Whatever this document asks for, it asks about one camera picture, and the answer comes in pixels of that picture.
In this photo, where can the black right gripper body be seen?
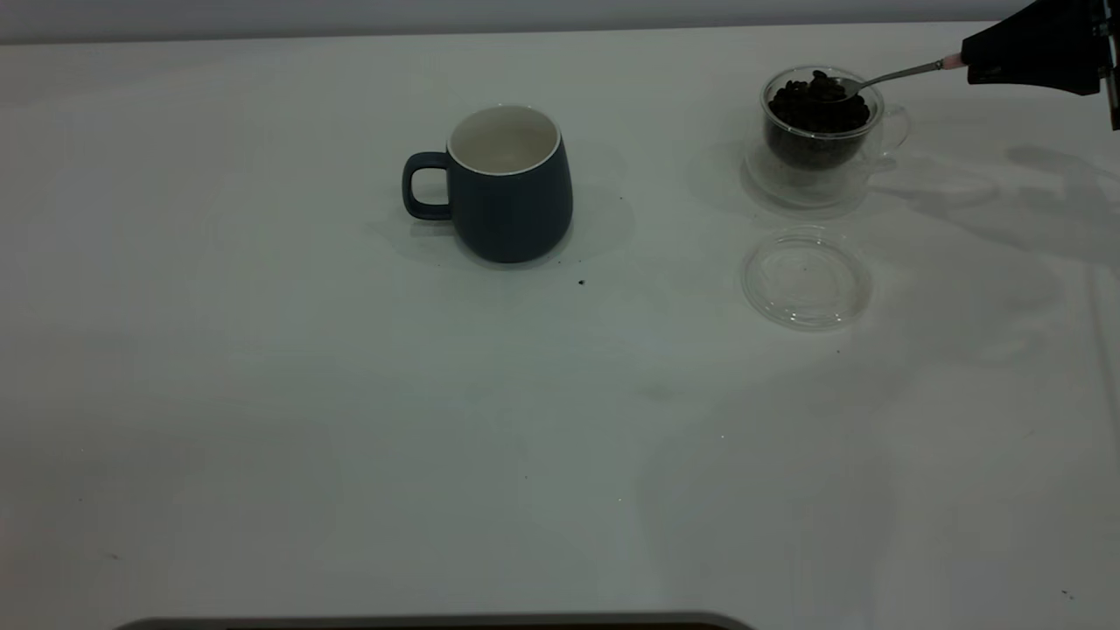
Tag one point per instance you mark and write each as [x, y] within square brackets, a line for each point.
[1112, 70]

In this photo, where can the coffee beans in glass cup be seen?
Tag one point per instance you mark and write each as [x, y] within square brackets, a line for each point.
[814, 131]

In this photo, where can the clear round glass lid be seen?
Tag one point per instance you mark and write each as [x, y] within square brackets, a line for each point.
[805, 289]

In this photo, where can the dark grey ceramic mug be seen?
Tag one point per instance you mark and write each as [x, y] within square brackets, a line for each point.
[512, 210]

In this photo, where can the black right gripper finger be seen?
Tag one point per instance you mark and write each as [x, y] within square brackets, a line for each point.
[1041, 72]
[1041, 31]

